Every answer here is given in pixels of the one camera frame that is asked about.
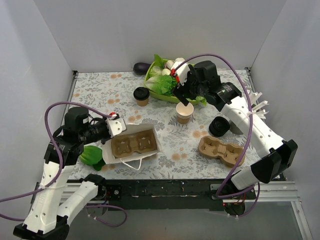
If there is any pulp cup carrier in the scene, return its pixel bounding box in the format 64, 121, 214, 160
111, 134, 157, 158

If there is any black cup lid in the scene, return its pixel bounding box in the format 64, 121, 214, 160
133, 87, 150, 101

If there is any light blue paper bag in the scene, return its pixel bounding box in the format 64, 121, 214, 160
102, 123, 162, 171

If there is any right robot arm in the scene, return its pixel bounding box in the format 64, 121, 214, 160
170, 60, 298, 199

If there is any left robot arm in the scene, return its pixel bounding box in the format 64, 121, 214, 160
13, 104, 126, 240

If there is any green lettuce head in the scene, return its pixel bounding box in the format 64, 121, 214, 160
145, 75, 177, 96

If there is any stack of paper cups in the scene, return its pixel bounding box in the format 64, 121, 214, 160
175, 102, 194, 125

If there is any green plastic vegetable tray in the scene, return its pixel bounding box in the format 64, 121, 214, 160
143, 58, 208, 107

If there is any green bok choy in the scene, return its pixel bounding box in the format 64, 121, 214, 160
79, 145, 106, 171

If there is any napa cabbage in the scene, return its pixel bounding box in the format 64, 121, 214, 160
175, 57, 185, 62

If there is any dark purple eggplant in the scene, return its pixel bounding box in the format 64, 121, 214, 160
133, 62, 151, 76

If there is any stack of black lids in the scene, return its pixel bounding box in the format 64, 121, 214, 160
209, 116, 230, 137

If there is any floral table mat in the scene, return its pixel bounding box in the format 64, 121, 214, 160
49, 69, 281, 180

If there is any cup of white straws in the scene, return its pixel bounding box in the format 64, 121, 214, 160
228, 90, 270, 135

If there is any stack of pulp cup carriers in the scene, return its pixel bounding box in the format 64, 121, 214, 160
198, 135, 244, 168

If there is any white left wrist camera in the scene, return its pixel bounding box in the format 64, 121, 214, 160
105, 112, 127, 138

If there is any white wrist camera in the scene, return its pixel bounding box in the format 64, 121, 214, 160
105, 112, 127, 138
170, 61, 190, 86

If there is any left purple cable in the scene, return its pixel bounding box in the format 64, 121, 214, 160
0, 101, 128, 228

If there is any purple cable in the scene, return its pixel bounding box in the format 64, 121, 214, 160
172, 53, 263, 218
0, 101, 128, 228

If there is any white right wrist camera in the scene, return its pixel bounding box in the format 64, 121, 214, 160
170, 61, 190, 86

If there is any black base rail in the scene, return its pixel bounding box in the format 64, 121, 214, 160
77, 178, 257, 212

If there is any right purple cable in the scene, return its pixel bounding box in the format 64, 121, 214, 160
172, 53, 263, 218

